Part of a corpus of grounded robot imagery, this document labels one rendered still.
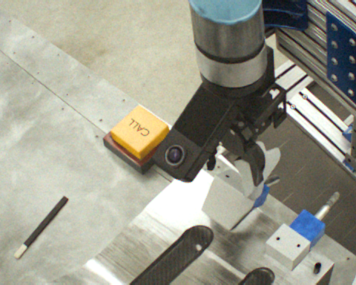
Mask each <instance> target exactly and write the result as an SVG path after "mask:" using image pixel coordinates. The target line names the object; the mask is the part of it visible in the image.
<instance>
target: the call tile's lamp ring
mask: <svg viewBox="0 0 356 285"><path fill-rule="evenodd" d="M139 105H140V104H139ZM140 106H142V105H140ZM142 107H143V108H144V109H146V110H147V111H149V110H148V109H147V108H145V107H144V106H142ZM149 112H150V113H152V112H151V111H149ZM152 114H153V115H154V116H156V117H157V118H159V117H158V116H157V115H155V114H154V113H152ZM159 119H160V120H162V119H161V118H159ZM162 121H163V122H164V123H166V124H167V125H168V126H169V130H171V128H172V126H171V125H169V124H168V123H167V122H165V121H164V120H162ZM110 136H111V131H109V132H108V133H107V134H106V135H105V136H104V137H103V138H104V140H106V141H107V142H108V143H110V144H111V145H112V146H113V147H115V148H117V149H118V150H119V151H120V152H121V153H123V154H124V155H125V156H126V157H128V158H129V159H130V160H132V161H134V162H135V163H136V164H137V165H138V166H140V167H142V166H143V165H144V164H145V163H146V162H147V161H149V159H151V158H152V156H153V155H154V153H155V152H156V150H157V149H158V147H159V146H160V144H161V143H160V144H159V145H158V146H157V147H156V148H155V149H154V150H153V151H151V152H150V153H149V154H148V155H147V156H146V157H145V158H144V159H143V160H141V161H140V160H139V159H137V158H136V157H135V156H134V155H132V154H131V153H129V152H128V151H126V150H125V149H124V148H123V147H121V146H120V145H119V144H118V143H117V142H115V141H113V140H112V139H111V138H110Z"/></svg>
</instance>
